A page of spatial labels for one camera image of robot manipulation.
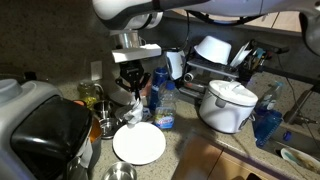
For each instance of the dirty plate in sink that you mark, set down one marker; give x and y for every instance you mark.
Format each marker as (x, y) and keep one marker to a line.
(300, 160)

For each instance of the dark pot orange interior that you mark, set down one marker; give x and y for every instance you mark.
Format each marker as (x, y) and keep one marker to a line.
(96, 133)

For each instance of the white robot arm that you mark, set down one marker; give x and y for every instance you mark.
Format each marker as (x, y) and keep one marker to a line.
(206, 8)

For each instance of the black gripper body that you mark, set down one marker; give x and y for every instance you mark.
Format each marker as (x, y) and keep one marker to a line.
(132, 71)

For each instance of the white plate in rack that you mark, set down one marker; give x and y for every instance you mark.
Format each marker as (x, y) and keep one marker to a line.
(240, 55)

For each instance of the wooden lower cabinets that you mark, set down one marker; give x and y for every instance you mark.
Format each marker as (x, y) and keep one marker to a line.
(206, 160)

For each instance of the blue spray bottle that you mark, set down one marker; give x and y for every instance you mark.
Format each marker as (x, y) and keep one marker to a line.
(266, 128)

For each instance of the blue dish soap bottle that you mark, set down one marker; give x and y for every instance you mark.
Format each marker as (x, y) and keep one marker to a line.
(270, 98)

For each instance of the red plastic bag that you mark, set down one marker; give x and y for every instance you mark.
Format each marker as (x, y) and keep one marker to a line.
(146, 87)

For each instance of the white wall outlet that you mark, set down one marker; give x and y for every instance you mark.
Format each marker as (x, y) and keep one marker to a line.
(96, 70)

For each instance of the black utensil caddy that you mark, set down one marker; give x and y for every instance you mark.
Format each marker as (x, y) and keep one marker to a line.
(254, 61)

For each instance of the small steel cup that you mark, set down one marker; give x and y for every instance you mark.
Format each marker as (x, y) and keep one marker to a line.
(107, 128)

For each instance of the steel bowl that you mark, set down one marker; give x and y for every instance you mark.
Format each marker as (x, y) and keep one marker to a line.
(120, 171)

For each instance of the small blue cap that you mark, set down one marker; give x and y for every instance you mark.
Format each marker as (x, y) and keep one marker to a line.
(287, 135)

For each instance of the white black kitchen appliance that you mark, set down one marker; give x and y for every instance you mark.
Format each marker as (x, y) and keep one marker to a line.
(174, 63)

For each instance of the white rice cooker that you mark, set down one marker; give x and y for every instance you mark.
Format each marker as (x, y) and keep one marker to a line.
(226, 106)

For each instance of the white round plate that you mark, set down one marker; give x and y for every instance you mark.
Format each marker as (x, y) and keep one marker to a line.
(140, 145)

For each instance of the white upturned bowl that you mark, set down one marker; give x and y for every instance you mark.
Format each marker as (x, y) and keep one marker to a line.
(213, 50)

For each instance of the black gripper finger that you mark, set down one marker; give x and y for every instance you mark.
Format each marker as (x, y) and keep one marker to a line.
(144, 83)
(125, 86)

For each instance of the black camera stand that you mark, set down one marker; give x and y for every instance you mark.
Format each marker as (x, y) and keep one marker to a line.
(300, 100)

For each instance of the clear bottle blue cap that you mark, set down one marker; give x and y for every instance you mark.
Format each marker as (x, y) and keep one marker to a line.
(165, 110)

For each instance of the tall steel cup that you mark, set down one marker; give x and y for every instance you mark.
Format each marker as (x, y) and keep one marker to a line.
(102, 109)

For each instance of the blue water bottle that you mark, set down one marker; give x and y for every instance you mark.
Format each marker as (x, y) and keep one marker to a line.
(157, 83)

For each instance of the metal dish rack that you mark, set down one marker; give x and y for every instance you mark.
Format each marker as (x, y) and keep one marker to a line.
(206, 71)

